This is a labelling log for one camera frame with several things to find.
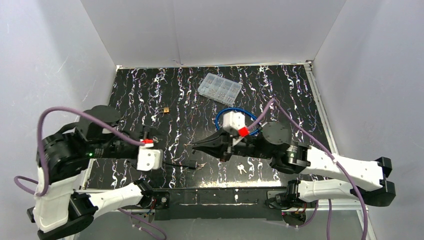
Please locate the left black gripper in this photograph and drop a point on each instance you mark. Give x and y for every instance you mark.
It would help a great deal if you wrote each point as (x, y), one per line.
(145, 134)

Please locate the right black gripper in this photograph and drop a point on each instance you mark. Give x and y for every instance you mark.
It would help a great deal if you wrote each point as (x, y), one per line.
(226, 147)

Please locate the small silver lock key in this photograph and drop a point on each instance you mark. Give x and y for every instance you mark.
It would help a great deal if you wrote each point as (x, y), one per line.
(200, 166)

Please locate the black cable padlock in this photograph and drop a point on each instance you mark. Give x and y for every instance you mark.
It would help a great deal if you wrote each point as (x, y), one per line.
(192, 165)

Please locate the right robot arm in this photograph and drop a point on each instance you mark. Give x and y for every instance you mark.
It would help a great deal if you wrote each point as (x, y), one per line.
(343, 177)

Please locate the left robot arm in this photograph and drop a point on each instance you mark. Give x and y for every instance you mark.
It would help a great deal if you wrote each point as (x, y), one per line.
(59, 210)

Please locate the clear plastic parts box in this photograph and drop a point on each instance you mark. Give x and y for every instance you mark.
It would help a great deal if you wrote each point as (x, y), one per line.
(219, 89)

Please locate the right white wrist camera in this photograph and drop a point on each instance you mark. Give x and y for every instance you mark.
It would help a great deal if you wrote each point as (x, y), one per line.
(234, 124)

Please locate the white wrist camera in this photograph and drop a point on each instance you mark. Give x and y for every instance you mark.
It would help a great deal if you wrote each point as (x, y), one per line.
(234, 124)
(149, 159)

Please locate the blue cable lock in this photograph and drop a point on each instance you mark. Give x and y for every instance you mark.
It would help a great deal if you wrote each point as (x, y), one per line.
(218, 121)

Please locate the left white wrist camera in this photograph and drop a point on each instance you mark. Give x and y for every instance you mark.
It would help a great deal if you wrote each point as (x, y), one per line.
(149, 159)

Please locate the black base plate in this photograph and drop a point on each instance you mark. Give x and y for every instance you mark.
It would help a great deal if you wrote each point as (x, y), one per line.
(211, 203)

